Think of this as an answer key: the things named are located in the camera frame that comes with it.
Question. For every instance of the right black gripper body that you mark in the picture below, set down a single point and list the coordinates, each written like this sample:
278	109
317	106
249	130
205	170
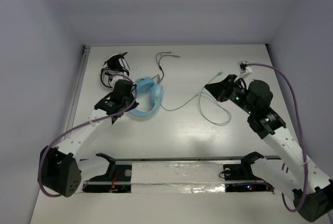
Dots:
233	92

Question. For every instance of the light blue headphones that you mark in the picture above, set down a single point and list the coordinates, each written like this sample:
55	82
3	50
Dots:
155	88

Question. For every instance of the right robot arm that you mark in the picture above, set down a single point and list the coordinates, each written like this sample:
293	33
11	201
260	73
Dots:
305	184

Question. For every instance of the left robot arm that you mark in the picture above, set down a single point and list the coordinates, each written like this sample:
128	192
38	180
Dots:
59	172

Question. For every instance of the black and white headphones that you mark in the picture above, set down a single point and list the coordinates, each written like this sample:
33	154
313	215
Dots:
113	69

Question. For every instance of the foil covered panel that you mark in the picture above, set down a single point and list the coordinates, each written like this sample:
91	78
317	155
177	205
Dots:
177	177

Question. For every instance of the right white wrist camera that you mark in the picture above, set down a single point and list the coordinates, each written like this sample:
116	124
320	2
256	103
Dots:
244	68

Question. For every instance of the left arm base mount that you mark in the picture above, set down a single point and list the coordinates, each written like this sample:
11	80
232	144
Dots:
103	174

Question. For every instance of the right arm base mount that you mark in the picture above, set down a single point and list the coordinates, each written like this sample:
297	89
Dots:
240	178

